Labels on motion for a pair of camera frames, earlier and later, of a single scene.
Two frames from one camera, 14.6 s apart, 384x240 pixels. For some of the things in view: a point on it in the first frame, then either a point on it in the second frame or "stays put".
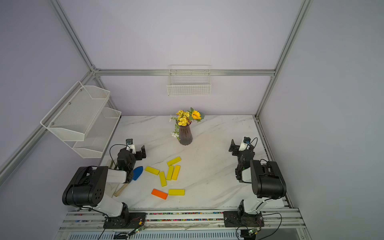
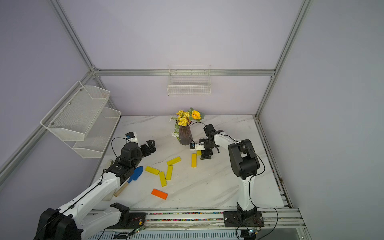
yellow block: x=170 y=172 stays put
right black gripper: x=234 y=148 to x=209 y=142
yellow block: x=152 y=170 stays put
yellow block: x=176 y=173 to x=194 y=160
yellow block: x=163 y=179 stays put
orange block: x=159 y=194 stays put
